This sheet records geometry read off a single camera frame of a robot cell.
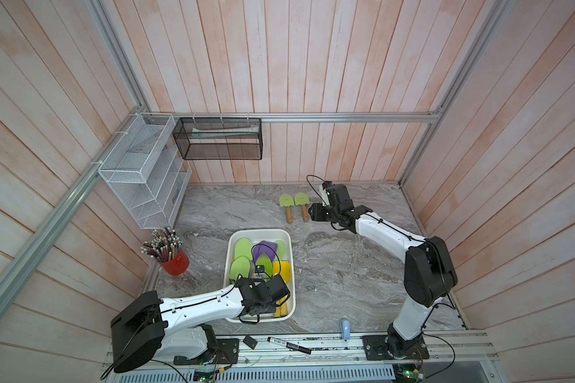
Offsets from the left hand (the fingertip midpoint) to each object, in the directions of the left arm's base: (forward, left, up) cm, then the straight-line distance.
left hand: (264, 306), depth 81 cm
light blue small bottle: (-7, -27, 0) cm, 28 cm away
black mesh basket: (+68, +23, +21) cm, 75 cm away
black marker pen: (-11, -8, -2) cm, 14 cm away
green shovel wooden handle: (+50, -8, -2) cm, 51 cm away
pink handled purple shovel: (+23, +1, 0) cm, 23 cm away
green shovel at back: (+20, -5, 0) cm, 21 cm away
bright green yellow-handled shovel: (+16, +1, +2) cm, 17 cm away
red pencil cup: (+14, +34, +15) cm, 40 cm away
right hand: (+34, -18, +12) cm, 40 cm away
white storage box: (+27, +5, +2) cm, 28 cm away
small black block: (-10, +4, -2) cm, 11 cm away
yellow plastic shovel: (+14, -6, 0) cm, 15 cm away
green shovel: (+22, +10, +2) cm, 24 cm away
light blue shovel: (+14, +9, +1) cm, 17 cm away
